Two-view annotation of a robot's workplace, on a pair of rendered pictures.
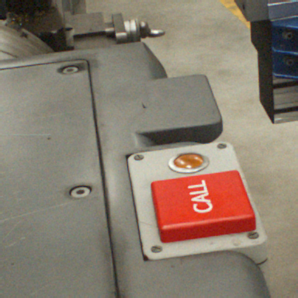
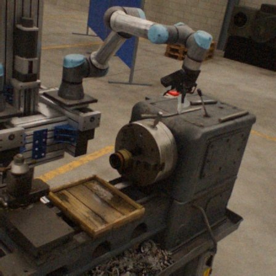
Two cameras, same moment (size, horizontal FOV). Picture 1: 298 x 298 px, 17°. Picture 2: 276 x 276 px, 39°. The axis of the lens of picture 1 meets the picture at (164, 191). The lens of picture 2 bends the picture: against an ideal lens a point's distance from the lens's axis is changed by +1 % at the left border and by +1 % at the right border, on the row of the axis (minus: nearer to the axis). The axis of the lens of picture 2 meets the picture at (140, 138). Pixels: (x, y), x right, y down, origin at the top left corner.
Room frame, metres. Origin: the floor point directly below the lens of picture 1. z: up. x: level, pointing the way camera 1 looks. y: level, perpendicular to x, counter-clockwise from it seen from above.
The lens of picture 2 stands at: (2.24, 1.41, 1.91)
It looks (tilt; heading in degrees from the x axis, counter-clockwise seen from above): 24 degrees down; 224
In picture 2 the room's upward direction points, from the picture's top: 10 degrees clockwise
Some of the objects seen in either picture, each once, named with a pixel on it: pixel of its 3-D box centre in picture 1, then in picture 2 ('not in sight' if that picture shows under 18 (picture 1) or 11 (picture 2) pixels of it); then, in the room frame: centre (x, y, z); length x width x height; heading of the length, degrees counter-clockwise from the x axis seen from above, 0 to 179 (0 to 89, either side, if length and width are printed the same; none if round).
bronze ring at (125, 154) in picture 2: not in sight; (121, 159); (1.12, 0.24, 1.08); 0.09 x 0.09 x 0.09; 4
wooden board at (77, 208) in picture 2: not in sight; (95, 202); (1.25, 0.25, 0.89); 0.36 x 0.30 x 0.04; 93
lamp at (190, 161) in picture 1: (188, 164); not in sight; (0.60, -0.02, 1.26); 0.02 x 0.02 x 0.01
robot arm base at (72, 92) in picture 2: not in sight; (71, 87); (1.01, -0.39, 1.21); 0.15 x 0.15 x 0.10
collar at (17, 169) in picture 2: not in sight; (18, 166); (1.61, 0.19, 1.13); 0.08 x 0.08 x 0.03
